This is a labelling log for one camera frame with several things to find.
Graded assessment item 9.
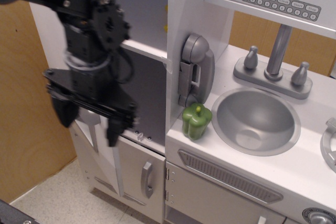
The silver toy wall phone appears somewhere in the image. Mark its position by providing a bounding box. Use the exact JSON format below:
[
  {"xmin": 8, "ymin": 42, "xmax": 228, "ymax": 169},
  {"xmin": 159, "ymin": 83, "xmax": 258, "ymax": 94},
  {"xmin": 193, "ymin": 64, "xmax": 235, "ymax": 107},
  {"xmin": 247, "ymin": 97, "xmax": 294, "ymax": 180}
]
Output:
[{"xmin": 178, "ymin": 33, "xmax": 215, "ymax": 107}]

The silver vent grille panel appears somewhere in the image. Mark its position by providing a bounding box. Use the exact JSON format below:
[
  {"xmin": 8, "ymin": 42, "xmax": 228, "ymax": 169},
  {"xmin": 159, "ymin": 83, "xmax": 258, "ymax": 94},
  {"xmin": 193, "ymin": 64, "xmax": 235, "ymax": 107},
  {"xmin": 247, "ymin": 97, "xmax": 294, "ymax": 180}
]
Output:
[{"xmin": 177, "ymin": 150, "xmax": 283, "ymax": 204}]

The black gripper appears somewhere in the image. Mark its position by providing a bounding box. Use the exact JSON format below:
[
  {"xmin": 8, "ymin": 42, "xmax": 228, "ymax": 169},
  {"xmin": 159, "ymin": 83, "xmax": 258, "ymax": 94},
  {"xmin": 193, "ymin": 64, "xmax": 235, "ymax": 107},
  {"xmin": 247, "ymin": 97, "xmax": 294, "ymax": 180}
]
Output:
[{"xmin": 43, "ymin": 59, "xmax": 137, "ymax": 147}]

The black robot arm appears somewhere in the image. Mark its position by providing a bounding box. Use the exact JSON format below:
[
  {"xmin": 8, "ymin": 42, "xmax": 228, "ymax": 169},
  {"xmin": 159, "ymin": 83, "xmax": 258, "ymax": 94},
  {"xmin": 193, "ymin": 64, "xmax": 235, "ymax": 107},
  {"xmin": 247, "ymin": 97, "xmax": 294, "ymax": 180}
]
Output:
[{"xmin": 1, "ymin": 0, "xmax": 137, "ymax": 147}]

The silver round sink bowl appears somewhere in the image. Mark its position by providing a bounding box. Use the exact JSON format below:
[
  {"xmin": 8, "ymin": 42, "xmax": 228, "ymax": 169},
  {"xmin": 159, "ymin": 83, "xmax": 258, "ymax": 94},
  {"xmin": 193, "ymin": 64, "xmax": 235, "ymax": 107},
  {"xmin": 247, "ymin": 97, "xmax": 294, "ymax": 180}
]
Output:
[{"xmin": 212, "ymin": 88, "xmax": 301, "ymax": 156}]

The white fridge shelf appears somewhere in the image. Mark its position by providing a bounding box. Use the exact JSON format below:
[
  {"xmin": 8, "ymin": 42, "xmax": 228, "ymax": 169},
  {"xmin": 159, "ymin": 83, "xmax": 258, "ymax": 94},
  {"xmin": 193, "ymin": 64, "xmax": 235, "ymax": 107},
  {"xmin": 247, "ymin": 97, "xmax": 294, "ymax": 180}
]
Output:
[{"xmin": 121, "ymin": 39, "xmax": 167, "ymax": 62}]

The green toy bell pepper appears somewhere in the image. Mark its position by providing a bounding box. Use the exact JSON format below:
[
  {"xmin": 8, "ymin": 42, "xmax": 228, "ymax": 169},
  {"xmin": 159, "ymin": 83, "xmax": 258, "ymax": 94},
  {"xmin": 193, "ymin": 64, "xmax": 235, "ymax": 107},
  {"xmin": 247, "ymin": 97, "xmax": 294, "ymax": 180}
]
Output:
[{"xmin": 182, "ymin": 103, "xmax": 212, "ymax": 140}]

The silver oven knob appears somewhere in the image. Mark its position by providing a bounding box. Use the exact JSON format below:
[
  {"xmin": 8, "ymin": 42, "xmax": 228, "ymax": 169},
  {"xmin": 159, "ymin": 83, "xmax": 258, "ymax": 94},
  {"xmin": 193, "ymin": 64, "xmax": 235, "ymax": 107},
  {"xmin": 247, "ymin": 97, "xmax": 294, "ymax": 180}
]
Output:
[{"xmin": 302, "ymin": 208, "xmax": 335, "ymax": 224}]

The white fridge door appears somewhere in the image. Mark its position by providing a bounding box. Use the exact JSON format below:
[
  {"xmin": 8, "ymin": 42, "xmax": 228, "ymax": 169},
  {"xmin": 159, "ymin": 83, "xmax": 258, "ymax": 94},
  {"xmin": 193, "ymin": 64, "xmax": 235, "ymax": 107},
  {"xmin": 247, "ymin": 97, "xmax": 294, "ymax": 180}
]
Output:
[{"xmin": 30, "ymin": 3, "xmax": 124, "ymax": 197}]

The black case corner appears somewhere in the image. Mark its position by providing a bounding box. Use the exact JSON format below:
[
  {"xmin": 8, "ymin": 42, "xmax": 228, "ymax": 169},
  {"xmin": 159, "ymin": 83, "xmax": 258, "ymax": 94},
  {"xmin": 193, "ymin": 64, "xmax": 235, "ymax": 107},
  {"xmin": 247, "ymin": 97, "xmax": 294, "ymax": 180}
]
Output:
[{"xmin": 1, "ymin": 200, "xmax": 39, "ymax": 224}]

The silver toy faucet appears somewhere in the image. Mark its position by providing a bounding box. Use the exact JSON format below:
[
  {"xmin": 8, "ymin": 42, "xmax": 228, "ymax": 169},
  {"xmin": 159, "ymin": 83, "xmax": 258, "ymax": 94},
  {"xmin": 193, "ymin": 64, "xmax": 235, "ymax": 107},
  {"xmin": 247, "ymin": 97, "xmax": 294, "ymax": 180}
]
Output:
[{"xmin": 233, "ymin": 24, "xmax": 312, "ymax": 100}]

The silver ice dispenser panel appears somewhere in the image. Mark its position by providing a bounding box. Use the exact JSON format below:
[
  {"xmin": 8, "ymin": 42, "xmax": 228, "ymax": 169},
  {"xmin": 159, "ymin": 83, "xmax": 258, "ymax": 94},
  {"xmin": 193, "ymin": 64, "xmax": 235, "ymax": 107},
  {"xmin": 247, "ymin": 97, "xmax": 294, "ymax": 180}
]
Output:
[{"xmin": 75, "ymin": 120, "xmax": 99, "ymax": 153}]

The silver lower freezer handle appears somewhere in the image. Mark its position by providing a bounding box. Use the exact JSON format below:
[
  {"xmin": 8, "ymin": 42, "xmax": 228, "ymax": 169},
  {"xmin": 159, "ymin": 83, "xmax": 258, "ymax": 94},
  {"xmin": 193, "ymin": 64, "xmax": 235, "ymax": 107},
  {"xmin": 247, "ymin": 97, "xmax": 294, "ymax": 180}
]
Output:
[{"xmin": 141, "ymin": 162, "xmax": 153, "ymax": 199}]

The white lower freezer door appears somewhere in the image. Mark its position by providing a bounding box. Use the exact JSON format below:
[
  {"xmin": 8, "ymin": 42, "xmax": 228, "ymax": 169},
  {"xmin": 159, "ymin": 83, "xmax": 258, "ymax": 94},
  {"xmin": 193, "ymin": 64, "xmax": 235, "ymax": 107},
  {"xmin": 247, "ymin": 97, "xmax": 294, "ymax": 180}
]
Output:
[{"xmin": 69, "ymin": 121, "xmax": 166, "ymax": 224}]

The silver fridge handle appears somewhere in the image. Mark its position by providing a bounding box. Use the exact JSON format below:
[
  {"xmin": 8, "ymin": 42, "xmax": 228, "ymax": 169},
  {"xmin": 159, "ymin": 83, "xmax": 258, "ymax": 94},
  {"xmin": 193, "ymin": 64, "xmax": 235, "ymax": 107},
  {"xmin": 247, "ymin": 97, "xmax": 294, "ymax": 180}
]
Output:
[{"xmin": 78, "ymin": 108, "xmax": 101, "ymax": 126}]

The black cable loop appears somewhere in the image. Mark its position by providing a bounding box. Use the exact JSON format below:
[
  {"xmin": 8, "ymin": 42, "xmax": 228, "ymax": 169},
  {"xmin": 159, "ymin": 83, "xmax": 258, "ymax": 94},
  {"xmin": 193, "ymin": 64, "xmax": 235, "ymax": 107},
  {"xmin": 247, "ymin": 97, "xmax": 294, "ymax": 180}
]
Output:
[{"xmin": 115, "ymin": 48, "xmax": 134, "ymax": 84}]

